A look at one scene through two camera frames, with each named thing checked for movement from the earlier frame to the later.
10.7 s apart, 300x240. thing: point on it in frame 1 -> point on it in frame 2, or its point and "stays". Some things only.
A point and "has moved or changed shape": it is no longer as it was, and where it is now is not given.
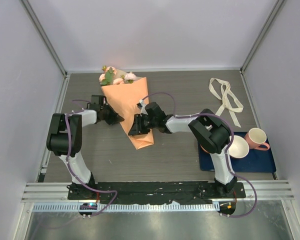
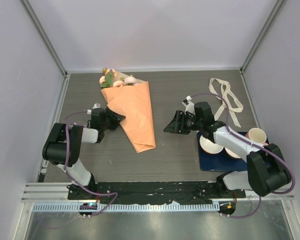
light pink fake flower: (128, 78) has moved or changed shape
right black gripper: (137, 128) -> (175, 127)
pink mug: (256, 137) stays
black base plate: (149, 193) stays
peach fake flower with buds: (107, 78) stays
